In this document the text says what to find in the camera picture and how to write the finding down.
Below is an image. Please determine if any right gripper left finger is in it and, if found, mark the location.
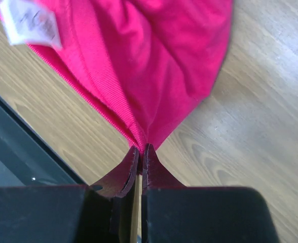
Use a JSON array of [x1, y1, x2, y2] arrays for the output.
[[90, 146, 139, 197]]

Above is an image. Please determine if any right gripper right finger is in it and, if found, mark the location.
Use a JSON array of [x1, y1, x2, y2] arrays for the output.
[[142, 144, 185, 189]]

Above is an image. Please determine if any magenta t-shirt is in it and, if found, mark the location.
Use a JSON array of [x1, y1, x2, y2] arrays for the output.
[[0, 0, 235, 152]]

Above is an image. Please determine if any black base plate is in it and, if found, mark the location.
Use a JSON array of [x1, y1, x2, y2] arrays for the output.
[[0, 96, 85, 186]]

